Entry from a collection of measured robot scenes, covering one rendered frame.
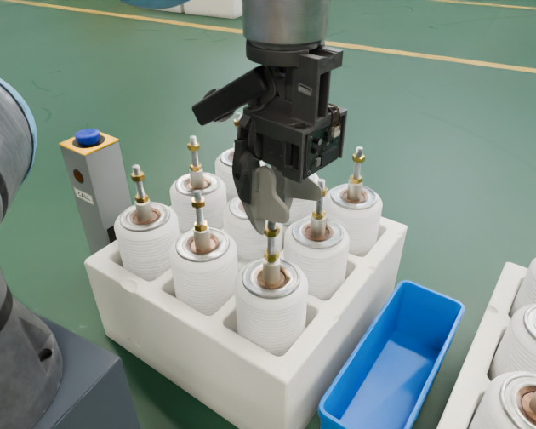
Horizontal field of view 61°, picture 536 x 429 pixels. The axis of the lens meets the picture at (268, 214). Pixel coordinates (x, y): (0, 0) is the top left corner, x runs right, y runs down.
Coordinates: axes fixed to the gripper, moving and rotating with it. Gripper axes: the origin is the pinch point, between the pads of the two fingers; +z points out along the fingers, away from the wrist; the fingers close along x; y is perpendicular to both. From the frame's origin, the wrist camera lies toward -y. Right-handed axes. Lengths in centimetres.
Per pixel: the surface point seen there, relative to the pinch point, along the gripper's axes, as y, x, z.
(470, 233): 8, 63, 35
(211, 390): -3.9, -8.3, 29.1
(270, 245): 0.9, -0.5, 3.9
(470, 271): 13, 50, 35
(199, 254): -9.5, -3.3, 9.4
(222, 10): -207, 188, 30
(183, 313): -8.8, -7.8, 16.8
